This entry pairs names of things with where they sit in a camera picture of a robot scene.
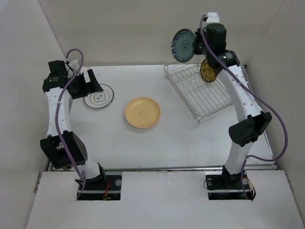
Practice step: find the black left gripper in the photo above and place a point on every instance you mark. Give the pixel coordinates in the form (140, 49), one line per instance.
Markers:
(88, 88)

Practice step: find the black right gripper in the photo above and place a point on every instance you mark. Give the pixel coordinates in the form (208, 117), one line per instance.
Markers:
(198, 36)

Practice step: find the white green rim plate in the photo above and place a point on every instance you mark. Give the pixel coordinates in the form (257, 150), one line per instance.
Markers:
(100, 100)

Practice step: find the blue green patterned plate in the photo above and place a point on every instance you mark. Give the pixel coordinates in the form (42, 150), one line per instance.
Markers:
(182, 45)

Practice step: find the yellow patterned plate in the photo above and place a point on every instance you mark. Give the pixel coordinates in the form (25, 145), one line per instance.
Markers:
(207, 72)

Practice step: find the beige yellow plate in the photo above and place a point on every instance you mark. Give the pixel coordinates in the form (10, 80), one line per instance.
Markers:
(142, 112)

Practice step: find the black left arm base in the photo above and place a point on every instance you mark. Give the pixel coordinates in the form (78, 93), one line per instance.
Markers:
(107, 189)

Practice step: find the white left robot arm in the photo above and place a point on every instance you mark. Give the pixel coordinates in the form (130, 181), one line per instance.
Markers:
(62, 146)

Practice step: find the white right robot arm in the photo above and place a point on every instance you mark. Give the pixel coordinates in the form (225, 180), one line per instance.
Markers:
(252, 120)

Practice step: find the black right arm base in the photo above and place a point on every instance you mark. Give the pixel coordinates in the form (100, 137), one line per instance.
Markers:
(220, 187)

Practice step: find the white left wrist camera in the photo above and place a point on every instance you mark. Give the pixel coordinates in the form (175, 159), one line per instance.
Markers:
(74, 64)

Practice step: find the steel wire dish rack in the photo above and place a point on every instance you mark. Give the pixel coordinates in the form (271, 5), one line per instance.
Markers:
(202, 99)

